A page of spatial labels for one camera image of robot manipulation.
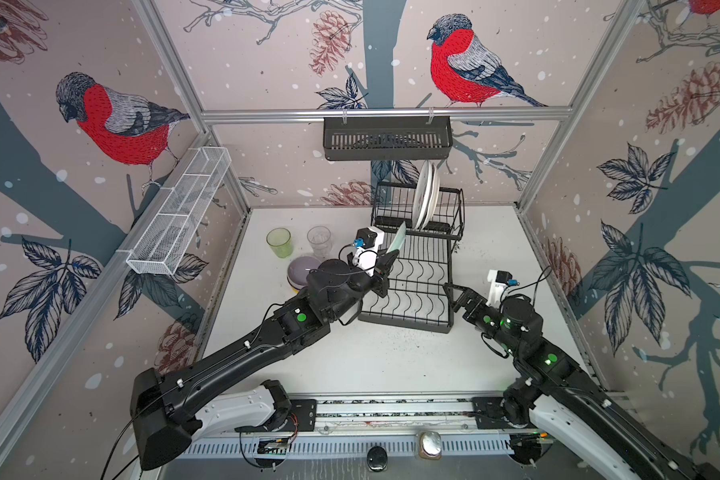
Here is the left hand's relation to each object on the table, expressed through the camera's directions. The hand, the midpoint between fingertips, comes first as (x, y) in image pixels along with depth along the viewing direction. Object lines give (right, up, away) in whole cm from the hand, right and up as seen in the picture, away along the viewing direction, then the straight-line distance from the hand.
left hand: (397, 253), depth 62 cm
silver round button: (+7, -40, -1) cm, 41 cm away
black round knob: (-4, -42, -2) cm, 43 cm away
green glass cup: (-37, +1, +39) cm, 53 cm away
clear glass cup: (-24, +2, +44) cm, 50 cm away
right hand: (+14, -11, +12) cm, 22 cm away
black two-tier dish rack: (+12, -12, +36) cm, 39 cm away
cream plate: (+12, +16, +16) cm, 25 cm away
